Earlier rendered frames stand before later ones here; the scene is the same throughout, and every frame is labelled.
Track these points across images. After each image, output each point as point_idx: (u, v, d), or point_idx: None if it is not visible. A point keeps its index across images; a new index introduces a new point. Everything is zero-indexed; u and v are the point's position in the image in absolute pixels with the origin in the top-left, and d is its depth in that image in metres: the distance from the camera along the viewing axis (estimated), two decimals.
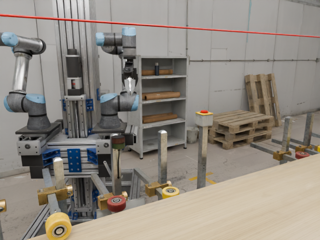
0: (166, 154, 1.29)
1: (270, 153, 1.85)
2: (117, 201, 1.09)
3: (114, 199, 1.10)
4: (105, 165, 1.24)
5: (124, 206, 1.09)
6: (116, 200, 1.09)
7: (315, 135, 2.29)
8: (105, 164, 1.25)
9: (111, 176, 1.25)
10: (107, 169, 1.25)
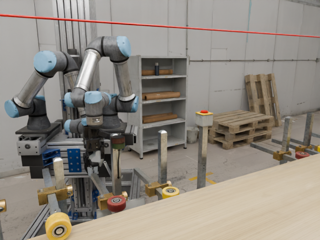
0: (166, 154, 1.29)
1: (270, 153, 1.85)
2: (117, 201, 1.09)
3: (114, 199, 1.10)
4: (105, 165, 1.24)
5: (124, 206, 1.09)
6: (116, 200, 1.09)
7: (315, 135, 2.29)
8: (105, 164, 1.25)
9: (111, 176, 1.25)
10: (107, 169, 1.25)
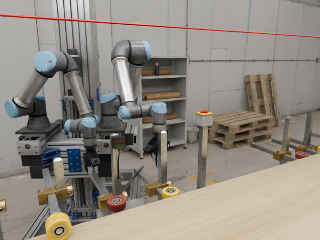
0: (166, 154, 1.29)
1: (270, 153, 1.85)
2: (117, 201, 1.09)
3: (114, 199, 1.10)
4: (141, 167, 1.35)
5: (124, 206, 1.09)
6: (116, 200, 1.09)
7: (315, 135, 2.29)
8: (141, 168, 1.35)
9: (133, 177, 1.32)
10: (138, 171, 1.34)
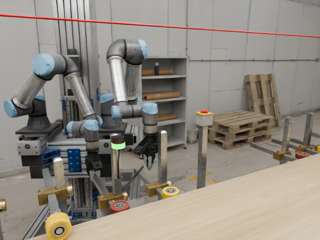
0: (166, 154, 1.29)
1: (270, 153, 1.85)
2: (120, 206, 1.06)
3: (117, 204, 1.07)
4: (141, 167, 1.35)
5: None
6: (119, 205, 1.06)
7: (315, 135, 2.29)
8: (141, 168, 1.35)
9: (133, 177, 1.32)
10: (138, 171, 1.34)
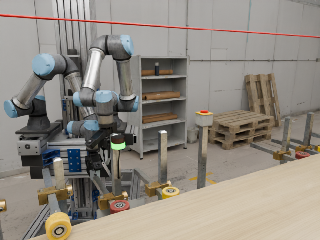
0: (166, 154, 1.29)
1: (270, 153, 1.85)
2: (120, 206, 1.06)
3: (117, 204, 1.07)
4: (103, 165, 1.24)
5: None
6: (119, 205, 1.06)
7: (315, 135, 2.29)
8: (104, 165, 1.24)
9: (110, 176, 1.25)
10: (106, 170, 1.25)
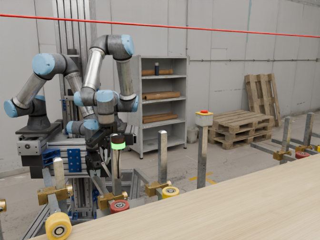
0: (166, 154, 1.29)
1: (270, 153, 1.85)
2: (120, 206, 1.06)
3: (117, 204, 1.07)
4: (103, 165, 1.24)
5: None
6: (119, 205, 1.06)
7: (315, 135, 2.29)
8: (103, 165, 1.24)
9: (109, 176, 1.25)
10: (105, 170, 1.25)
